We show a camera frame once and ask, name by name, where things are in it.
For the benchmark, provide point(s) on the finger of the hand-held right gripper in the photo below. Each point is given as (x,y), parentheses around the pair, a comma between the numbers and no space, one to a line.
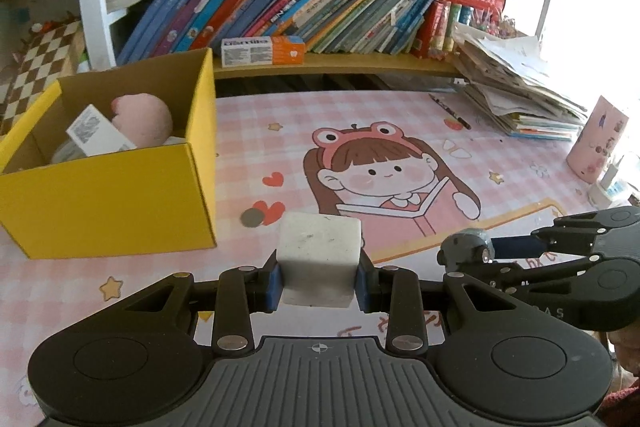
(525,272)
(520,247)

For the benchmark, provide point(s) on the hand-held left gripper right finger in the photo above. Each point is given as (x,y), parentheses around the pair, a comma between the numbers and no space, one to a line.
(361,282)

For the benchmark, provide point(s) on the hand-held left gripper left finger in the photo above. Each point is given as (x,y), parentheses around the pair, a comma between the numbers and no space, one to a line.
(274,282)

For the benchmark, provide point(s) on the white foam cube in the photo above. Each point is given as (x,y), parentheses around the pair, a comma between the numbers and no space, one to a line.
(320,257)

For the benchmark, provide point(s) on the yellow cardboard box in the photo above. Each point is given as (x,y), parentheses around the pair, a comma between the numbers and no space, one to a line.
(100,202)

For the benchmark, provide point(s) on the pink plush toy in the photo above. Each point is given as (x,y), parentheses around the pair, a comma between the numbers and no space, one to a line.
(145,119)

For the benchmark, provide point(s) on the white orange toothpaste box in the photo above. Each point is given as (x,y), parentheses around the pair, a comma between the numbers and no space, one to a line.
(250,52)
(95,132)

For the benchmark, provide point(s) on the pink printed cup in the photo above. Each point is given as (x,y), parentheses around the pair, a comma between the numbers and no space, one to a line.
(597,137)

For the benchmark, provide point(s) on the dark pen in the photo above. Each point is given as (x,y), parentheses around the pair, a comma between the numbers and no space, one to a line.
(450,112)

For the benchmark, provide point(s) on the stack of loose papers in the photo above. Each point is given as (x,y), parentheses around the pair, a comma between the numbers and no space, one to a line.
(515,77)

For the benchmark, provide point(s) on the pink printed table mat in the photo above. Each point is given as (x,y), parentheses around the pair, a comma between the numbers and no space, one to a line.
(280,107)

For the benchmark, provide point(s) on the cluster of small trinkets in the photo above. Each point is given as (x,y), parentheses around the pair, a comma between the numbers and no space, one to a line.
(492,24)

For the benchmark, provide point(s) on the row of colourful books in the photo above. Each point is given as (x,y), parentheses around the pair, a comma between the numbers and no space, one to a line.
(280,7)

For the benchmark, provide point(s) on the brown white chessboard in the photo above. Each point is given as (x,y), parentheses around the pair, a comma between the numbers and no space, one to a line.
(35,62)

